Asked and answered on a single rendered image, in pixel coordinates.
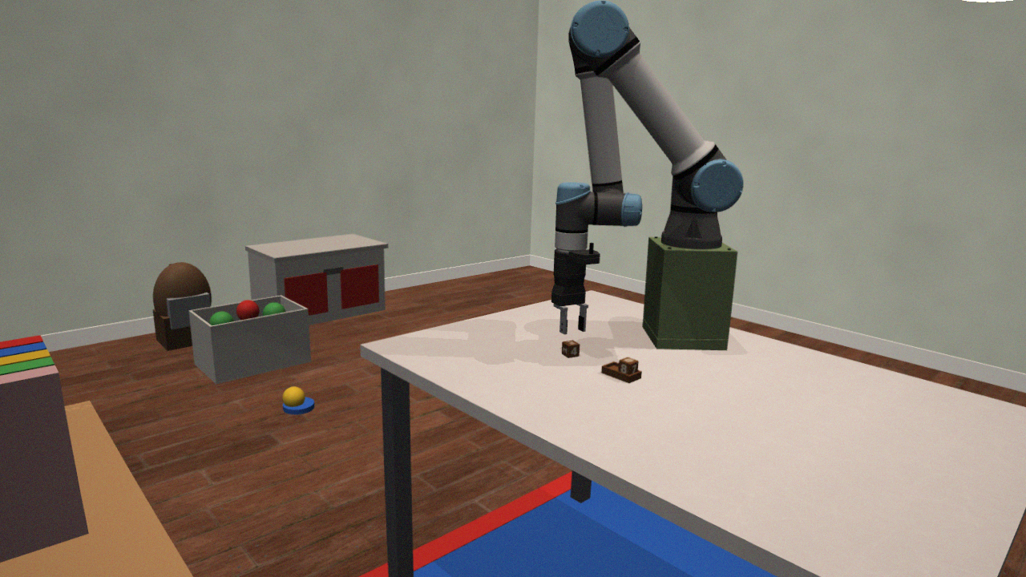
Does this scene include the brown wooden number cube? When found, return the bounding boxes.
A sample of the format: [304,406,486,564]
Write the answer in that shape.
[618,357,639,375]
[562,341,580,358]

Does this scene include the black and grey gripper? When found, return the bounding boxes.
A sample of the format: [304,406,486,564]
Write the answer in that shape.
[551,231,600,335]

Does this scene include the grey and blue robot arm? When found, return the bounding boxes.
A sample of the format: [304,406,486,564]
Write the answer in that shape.
[555,0,743,249]

